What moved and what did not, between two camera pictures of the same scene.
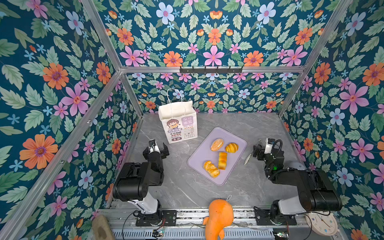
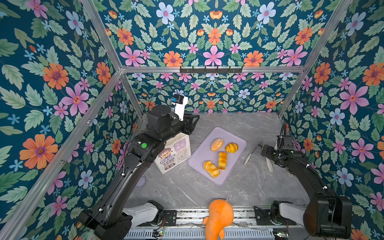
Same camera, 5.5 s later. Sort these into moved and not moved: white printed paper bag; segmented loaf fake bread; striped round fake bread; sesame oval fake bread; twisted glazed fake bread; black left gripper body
Moved: black left gripper body; white printed paper bag
Not moved: twisted glazed fake bread; striped round fake bread; sesame oval fake bread; segmented loaf fake bread
